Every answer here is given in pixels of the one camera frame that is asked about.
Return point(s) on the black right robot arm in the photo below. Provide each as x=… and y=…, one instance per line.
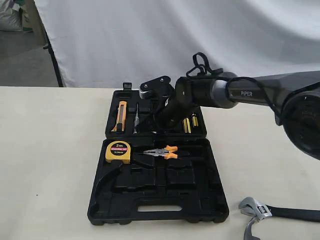
x=294, y=99

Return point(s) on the black plastic tool case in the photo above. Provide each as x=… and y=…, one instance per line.
x=151, y=188

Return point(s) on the yellow tape measure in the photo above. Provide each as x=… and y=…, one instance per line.
x=118, y=150

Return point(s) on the adjustable wrench black handle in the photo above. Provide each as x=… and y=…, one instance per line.
x=254, y=208

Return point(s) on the white sack in background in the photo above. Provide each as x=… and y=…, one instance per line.
x=10, y=16

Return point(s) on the orange handled pliers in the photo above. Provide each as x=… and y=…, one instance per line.
x=171, y=153

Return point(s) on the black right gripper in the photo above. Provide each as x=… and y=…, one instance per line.
x=179, y=105

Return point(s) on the orange utility knife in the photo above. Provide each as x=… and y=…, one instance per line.
x=121, y=117

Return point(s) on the small yellow black screwdriver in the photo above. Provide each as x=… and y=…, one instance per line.
x=194, y=120

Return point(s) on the cardboard box in background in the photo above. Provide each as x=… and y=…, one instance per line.
x=31, y=22

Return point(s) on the steel claw hammer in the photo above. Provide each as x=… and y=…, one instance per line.
x=248, y=235

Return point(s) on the black backdrop stand pole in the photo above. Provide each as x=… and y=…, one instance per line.
x=54, y=61

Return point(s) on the white backdrop cloth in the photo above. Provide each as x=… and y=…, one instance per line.
x=103, y=43

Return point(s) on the clear voltage tester screwdriver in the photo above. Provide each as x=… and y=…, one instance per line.
x=136, y=119

